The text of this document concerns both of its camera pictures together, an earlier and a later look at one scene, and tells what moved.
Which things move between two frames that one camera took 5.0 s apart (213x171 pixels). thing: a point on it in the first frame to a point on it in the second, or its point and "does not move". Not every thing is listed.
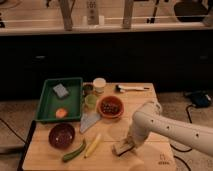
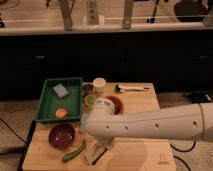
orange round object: (61, 113) does not move
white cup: (99, 85) does not move
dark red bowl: (61, 135) does not move
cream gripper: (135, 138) to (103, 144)
